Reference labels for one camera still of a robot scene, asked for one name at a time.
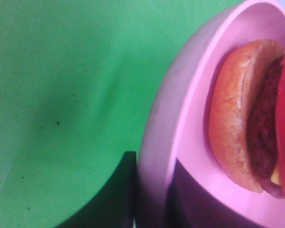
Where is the burger with lettuce tomato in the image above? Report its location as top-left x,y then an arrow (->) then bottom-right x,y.
208,39 -> 285,199

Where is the pink round plate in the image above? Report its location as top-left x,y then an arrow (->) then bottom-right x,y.
136,0 -> 285,228

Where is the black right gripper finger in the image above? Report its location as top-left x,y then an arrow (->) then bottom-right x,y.
57,151 -> 137,228

